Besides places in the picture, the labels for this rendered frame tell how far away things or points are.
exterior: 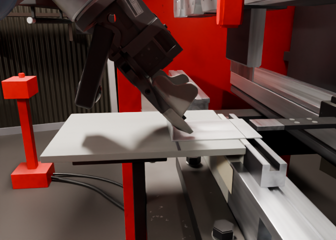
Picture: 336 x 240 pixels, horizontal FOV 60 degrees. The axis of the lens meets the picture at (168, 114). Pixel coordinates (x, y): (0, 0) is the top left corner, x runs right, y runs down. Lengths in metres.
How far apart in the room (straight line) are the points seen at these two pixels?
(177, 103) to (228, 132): 0.09
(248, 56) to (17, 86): 1.89
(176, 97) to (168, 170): 0.24
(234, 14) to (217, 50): 1.05
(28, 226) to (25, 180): 0.47
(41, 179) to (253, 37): 2.12
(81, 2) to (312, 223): 0.35
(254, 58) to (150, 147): 0.18
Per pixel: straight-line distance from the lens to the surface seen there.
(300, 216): 0.34
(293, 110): 0.79
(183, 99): 0.39
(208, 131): 0.44
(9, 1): 0.25
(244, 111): 0.99
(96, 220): 1.96
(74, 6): 0.39
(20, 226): 2.06
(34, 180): 2.40
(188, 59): 1.31
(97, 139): 0.42
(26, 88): 2.16
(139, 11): 0.40
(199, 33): 1.31
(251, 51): 0.41
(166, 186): 0.54
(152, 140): 0.41
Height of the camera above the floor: 1.16
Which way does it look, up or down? 17 degrees down
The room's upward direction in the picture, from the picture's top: straight up
